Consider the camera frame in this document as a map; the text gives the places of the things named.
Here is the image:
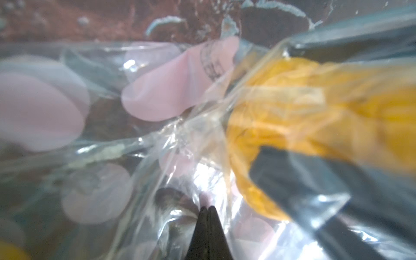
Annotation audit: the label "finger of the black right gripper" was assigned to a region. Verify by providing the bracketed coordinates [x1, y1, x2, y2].
[249, 146, 416, 260]

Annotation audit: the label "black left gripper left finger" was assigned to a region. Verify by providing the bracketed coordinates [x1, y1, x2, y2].
[184, 207, 209, 260]

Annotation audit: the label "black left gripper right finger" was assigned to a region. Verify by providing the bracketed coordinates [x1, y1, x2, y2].
[208, 206, 233, 260]

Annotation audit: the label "dotted zip-top bag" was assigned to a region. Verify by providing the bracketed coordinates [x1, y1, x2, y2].
[1, 6, 416, 260]

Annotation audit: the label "yellow fruits in middle bag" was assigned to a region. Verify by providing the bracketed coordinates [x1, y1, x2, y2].
[226, 58, 416, 220]

